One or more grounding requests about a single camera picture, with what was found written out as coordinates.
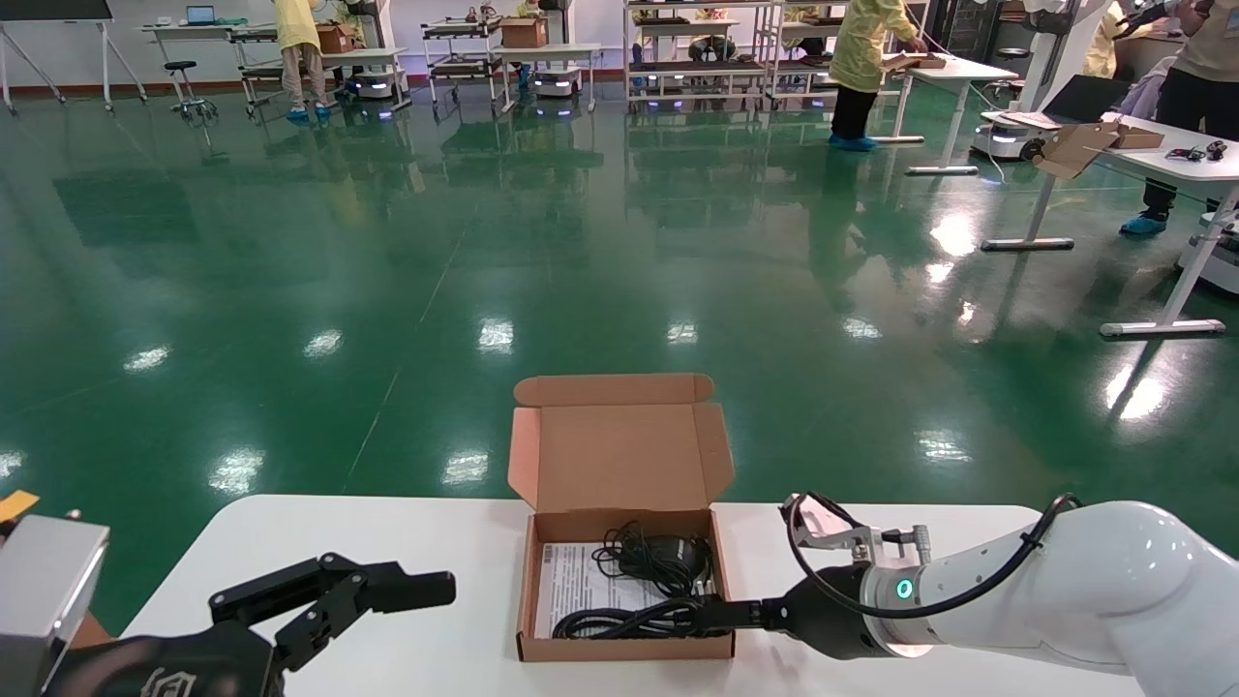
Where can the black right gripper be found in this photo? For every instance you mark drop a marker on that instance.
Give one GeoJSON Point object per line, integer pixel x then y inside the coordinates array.
{"type": "Point", "coordinates": [832, 620]}

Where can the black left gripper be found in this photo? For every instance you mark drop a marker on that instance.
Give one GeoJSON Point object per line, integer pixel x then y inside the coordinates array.
{"type": "Point", "coordinates": [174, 668]}

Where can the brown cardboard storage box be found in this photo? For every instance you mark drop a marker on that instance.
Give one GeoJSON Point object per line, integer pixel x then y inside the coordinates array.
{"type": "Point", "coordinates": [619, 455]}

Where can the white table over robot base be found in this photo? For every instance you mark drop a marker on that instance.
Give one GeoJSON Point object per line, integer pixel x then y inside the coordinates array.
{"type": "Point", "coordinates": [373, 55]}

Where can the white robot base with wheels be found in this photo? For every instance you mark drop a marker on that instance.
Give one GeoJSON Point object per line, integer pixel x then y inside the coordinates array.
{"type": "Point", "coordinates": [1222, 257]}

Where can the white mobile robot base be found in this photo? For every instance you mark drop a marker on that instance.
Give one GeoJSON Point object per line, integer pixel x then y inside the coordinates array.
{"type": "Point", "coordinates": [558, 82]}
{"type": "Point", "coordinates": [376, 85]}

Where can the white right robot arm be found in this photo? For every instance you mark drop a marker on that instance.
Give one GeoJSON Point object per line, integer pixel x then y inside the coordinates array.
{"type": "Point", "coordinates": [1113, 600]}

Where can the grey metal wrist box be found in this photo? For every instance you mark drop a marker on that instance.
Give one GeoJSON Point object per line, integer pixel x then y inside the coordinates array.
{"type": "Point", "coordinates": [44, 590]}

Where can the small cardboard box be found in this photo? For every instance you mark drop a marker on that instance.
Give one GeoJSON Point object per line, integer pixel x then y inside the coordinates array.
{"type": "Point", "coordinates": [336, 41]}

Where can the white table with box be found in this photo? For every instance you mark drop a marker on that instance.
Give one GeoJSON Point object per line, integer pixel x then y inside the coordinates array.
{"type": "Point", "coordinates": [557, 49]}

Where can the large cardboard box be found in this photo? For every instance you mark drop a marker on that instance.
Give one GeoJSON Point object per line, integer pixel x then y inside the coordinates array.
{"type": "Point", "coordinates": [524, 34]}

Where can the open flat cardboard box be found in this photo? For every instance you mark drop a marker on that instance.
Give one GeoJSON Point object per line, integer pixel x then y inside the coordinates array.
{"type": "Point", "coordinates": [1079, 150]}

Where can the black accessories pile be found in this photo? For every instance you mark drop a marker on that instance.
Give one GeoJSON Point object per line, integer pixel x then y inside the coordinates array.
{"type": "Point", "coordinates": [1200, 153]}

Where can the white printed manual sheet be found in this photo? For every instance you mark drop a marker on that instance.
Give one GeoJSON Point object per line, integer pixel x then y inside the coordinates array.
{"type": "Point", "coordinates": [571, 581]}

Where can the small yellow tag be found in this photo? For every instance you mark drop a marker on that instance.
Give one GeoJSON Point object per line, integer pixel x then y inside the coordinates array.
{"type": "Point", "coordinates": [15, 505]}

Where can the metal trolley rack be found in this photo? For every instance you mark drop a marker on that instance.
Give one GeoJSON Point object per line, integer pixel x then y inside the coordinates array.
{"type": "Point", "coordinates": [463, 66]}

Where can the tall metal shelving rack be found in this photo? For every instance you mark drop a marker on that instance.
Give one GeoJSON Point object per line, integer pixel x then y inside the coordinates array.
{"type": "Point", "coordinates": [697, 68]}

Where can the wide metal shelving rack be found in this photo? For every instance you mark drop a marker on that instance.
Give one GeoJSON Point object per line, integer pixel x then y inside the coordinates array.
{"type": "Point", "coordinates": [808, 63]}

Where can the person in yellow coat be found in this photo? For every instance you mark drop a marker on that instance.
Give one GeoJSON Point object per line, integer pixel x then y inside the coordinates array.
{"type": "Point", "coordinates": [297, 29]}
{"type": "Point", "coordinates": [866, 48]}

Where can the black round stool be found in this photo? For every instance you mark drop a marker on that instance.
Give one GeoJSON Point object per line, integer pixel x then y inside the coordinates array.
{"type": "Point", "coordinates": [181, 67]}

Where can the white standing table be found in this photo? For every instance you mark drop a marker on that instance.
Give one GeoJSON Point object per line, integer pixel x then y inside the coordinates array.
{"type": "Point", "coordinates": [968, 73]}

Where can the white desk with laptop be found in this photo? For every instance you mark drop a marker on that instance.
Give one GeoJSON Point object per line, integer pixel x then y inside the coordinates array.
{"type": "Point", "coordinates": [194, 30]}

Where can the open laptop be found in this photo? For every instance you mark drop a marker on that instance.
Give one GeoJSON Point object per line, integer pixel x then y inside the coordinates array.
{"type": "Point", "coordinates": [200, 15]}

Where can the large white work table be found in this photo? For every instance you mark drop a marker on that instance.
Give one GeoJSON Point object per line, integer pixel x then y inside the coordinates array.
{"type": "Point", "coordinates": [1191, 169]}

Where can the white robot with column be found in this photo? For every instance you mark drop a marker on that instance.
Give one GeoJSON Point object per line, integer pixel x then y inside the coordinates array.
{"type": "Point", "coordinates": [1050, 39]}

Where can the seated person yellow coat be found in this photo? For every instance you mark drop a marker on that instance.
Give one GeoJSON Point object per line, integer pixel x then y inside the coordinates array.
{"type": "Point", "coordinates": [1103, 48]}

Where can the black board on stand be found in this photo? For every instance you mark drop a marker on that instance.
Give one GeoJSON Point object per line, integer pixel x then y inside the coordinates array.
{"type": "Point", "coordinates": [53, 10]}

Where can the person in black trousers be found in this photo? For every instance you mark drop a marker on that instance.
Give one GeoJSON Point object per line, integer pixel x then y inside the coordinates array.
{"type": "Point", "coordinates": [1200, 87]}

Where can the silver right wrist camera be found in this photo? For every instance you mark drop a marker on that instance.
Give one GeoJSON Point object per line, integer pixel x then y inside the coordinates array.
{"type": "Point", "coordinates": [857, 537]}

